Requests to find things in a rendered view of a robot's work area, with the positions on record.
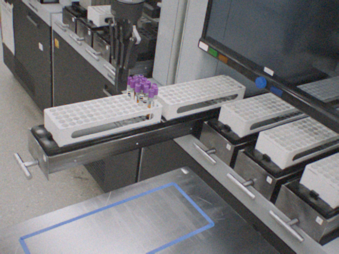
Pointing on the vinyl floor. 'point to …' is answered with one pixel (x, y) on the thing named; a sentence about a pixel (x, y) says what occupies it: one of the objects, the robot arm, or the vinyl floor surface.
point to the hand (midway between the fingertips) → (121, 78)
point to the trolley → (141, 223)
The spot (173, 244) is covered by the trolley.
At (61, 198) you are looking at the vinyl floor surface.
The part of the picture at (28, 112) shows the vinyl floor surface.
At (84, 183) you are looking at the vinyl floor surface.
